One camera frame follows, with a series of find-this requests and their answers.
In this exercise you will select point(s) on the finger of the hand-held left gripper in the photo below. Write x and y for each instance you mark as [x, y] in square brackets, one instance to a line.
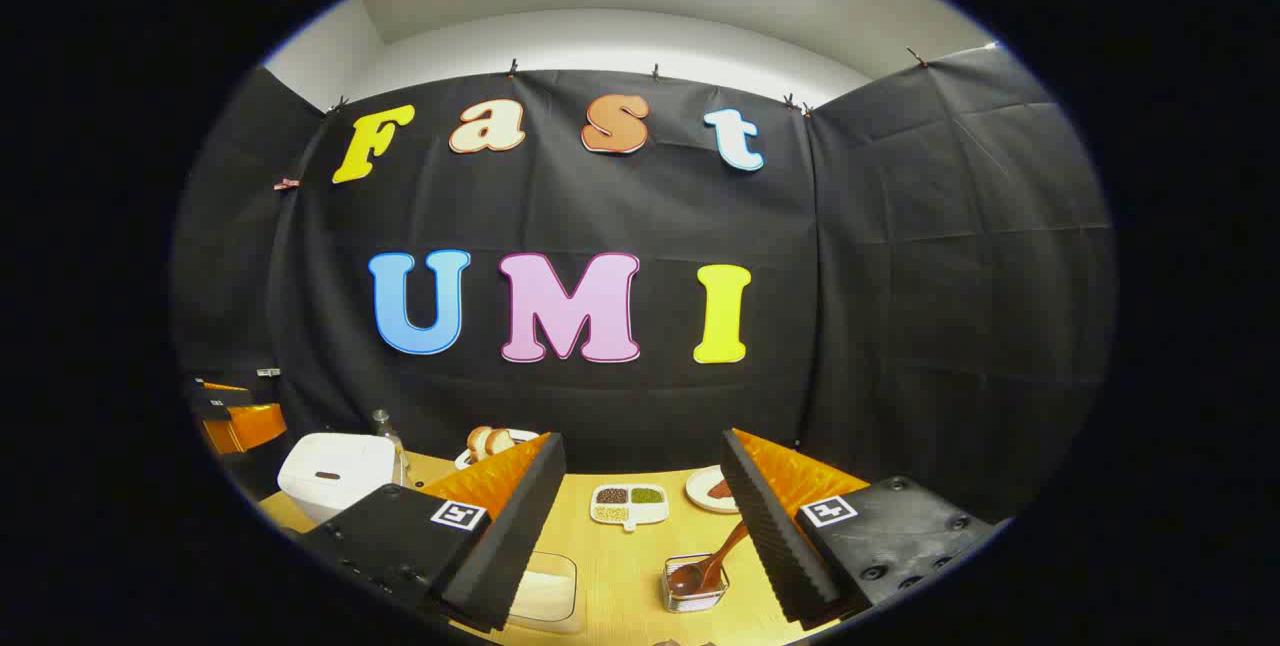
[250, 426]
[210, 398]

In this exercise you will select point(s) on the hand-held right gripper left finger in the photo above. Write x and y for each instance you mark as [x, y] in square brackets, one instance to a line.
[510, 536]

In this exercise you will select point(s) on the small glass bottle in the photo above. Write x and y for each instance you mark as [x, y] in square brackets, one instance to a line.
[385, 431]

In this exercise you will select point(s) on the brown wooden spoon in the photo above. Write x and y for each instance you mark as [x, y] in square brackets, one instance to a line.
[690, 576]

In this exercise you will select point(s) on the white rice cooker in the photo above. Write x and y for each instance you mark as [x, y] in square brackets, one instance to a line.
[335, 466]

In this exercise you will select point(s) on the white round plate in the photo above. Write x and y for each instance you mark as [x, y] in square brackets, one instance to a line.
[697, 491]

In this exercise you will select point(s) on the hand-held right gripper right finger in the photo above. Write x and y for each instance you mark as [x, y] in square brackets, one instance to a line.
[775, 536]

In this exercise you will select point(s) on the clear box of rice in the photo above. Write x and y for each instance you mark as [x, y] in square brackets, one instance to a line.
[545, 596]

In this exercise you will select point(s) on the red meat piece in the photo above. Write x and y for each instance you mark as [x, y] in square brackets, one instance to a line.
[720, 489]

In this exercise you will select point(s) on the white toaster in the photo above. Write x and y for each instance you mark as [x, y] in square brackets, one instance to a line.
[527, 436]

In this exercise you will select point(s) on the white divided bean dish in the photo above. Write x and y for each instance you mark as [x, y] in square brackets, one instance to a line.
[628, 509]

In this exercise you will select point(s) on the toast bread slice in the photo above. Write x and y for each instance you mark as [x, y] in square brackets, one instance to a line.
[478, 442]
[499, 440]

